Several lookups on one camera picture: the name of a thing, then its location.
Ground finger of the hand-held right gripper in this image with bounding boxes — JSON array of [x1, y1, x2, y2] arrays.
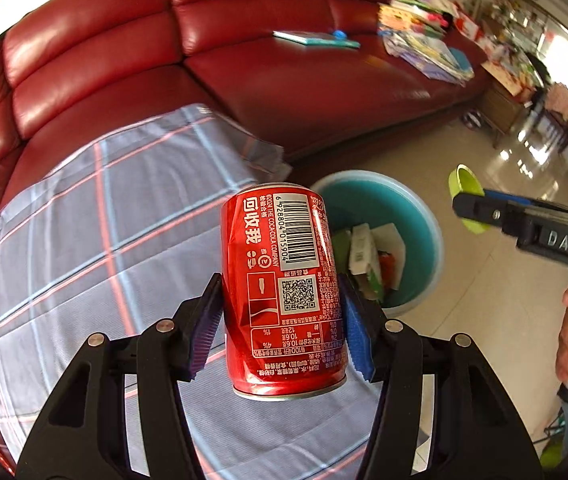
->
[[481, 189, 535, 207], [451, 191, 520, 235]]

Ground white paper napkin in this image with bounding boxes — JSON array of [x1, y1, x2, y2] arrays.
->
[[371, 222, 407, 291]]

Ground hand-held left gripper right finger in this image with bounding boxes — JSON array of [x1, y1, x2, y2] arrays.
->
[[336, 272, 547, 480]]

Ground dark wooden chair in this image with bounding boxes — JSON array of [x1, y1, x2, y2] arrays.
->
[[516, 82, 568, 171]]

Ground pile of colourful books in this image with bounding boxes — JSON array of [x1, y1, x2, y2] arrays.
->
[[378, 0, 475, 83]]

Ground wooden cabinet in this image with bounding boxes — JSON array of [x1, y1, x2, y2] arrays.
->
[[479, 60, 537, 148]]

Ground green snack wrapper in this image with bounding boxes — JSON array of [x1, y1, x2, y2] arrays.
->
[[331, 230, 352, 273]]

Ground red soda can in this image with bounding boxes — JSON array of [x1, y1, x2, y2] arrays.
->
[[220, 182, 352, 402]]

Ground teal book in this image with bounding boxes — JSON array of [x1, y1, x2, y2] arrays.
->
[[273, 30, 362, 51]]

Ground green cardboard box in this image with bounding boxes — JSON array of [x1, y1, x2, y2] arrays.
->
[[346, 224, 385, 303]]

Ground red leather sofa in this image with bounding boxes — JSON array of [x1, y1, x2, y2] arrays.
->
[[0, 0, 495, 281]]

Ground teal plastic bucket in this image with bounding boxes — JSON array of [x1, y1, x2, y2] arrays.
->
[[309, 170, 445, 317]]

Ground grey plaid blanket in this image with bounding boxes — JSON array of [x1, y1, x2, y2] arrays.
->
[[0, 104, 389, 480]]

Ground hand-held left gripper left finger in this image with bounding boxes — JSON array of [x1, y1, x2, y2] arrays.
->
[[14, 272, 225, 480]]

